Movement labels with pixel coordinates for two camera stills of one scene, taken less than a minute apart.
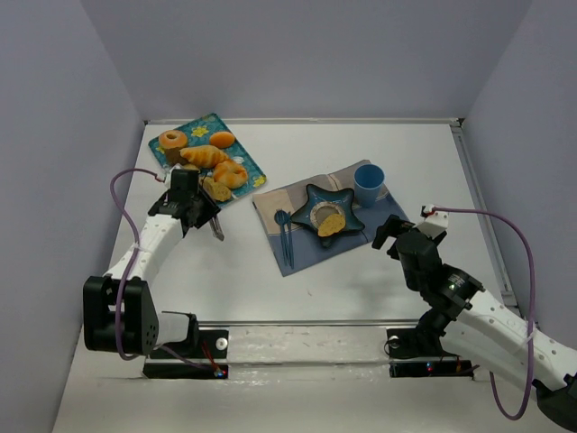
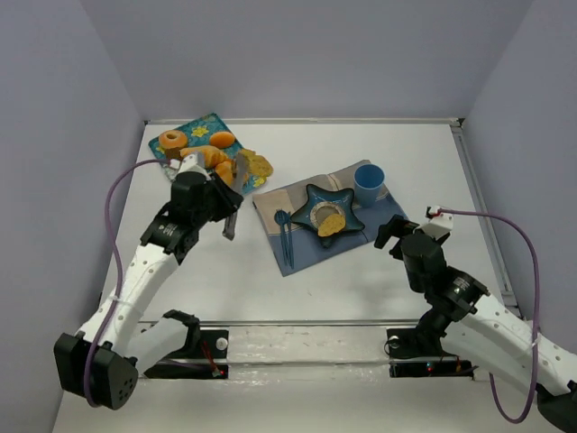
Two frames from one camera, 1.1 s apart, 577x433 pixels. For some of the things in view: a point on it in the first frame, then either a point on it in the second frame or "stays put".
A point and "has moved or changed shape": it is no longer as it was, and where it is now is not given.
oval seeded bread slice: x=216 y=190 has moved or changed shape
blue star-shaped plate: x=320 y=203 stays put
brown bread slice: x=331 y=224 stays put
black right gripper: x=392 y=230 stays put
